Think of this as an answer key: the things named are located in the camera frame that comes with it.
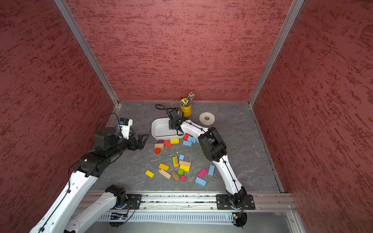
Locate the yellow block front left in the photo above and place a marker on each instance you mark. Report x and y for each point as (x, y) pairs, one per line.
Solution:
(149, 173)

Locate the yellow block centre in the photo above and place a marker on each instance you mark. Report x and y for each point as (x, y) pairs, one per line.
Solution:
(163, 167)

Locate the striped yellow block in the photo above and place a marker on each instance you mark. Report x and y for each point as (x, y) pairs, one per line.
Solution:
(175, 162)

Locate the red small block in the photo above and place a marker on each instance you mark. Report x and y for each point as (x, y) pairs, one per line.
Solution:
(157, 151)

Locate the red flat block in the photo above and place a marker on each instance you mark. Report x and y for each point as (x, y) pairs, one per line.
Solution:
(167, 144)

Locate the white tape roll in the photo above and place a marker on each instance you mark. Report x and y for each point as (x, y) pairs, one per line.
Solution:
(207, 118)

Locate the dark wood block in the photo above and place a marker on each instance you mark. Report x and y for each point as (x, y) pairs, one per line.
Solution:
(175, 176)

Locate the aluminium front rail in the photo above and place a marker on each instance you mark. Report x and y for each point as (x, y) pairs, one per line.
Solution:
(207, 201)

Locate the tan block left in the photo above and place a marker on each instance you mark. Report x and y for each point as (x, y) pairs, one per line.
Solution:
(159, 145)

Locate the light blue long block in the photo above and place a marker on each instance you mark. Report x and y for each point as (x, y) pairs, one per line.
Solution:
(187, 143)

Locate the light blue upright block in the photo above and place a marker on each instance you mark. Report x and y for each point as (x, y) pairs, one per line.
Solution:
(211, 170)

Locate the tan wood block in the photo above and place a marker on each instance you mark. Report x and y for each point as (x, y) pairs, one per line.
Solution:
(184, 163)

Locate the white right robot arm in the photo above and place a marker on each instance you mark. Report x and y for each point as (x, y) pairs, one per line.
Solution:
(214, 149)

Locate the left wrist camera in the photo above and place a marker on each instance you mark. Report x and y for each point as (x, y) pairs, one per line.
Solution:
(125, 125)

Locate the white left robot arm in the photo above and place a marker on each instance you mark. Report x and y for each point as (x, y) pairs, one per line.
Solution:
(109, 146)

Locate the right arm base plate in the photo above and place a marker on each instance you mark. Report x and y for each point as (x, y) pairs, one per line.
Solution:
(227, 202)

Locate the red upright block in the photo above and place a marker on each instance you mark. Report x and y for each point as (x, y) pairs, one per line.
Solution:
(186, 136)

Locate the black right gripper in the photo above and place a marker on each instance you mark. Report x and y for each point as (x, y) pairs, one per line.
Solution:
(171, 125)

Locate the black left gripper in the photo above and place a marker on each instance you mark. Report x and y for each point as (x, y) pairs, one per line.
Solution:
(133, 146)

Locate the white rectangular bowl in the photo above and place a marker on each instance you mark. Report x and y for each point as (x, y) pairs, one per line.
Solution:
(160, 130)

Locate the light blue block front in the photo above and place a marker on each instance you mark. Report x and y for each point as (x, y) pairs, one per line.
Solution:
(201, 181)

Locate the bundle of pencils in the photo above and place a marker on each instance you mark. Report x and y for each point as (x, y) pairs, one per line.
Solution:
(189, 98)

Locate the yellow block near bowl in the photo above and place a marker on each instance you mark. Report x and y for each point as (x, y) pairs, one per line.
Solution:
(174, 141)

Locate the natural wood long block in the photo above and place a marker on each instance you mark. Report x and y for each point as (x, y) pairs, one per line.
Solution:
(165, 174)

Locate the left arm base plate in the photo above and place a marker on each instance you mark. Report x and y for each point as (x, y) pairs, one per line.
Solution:
(128, 201)

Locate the yellow metal pencil bucket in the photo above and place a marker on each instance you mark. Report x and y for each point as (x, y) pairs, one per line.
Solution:
(186, 109)

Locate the magenta block front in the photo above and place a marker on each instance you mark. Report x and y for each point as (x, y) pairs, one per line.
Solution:
(202, 173)

